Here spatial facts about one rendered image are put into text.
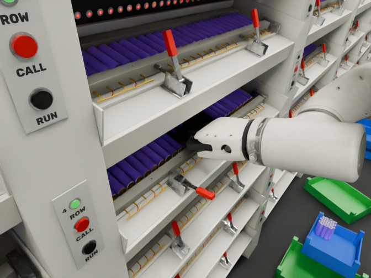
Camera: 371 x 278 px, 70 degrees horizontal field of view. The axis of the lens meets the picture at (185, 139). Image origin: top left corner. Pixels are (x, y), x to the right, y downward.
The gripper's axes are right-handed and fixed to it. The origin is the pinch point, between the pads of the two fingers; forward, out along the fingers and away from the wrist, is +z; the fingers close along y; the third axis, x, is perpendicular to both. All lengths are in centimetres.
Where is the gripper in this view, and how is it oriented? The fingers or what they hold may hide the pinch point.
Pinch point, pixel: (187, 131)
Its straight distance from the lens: 57.1
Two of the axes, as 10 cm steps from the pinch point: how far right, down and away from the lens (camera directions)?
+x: -2.0, -9.0, -4.0
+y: 6.2, -4.3, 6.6
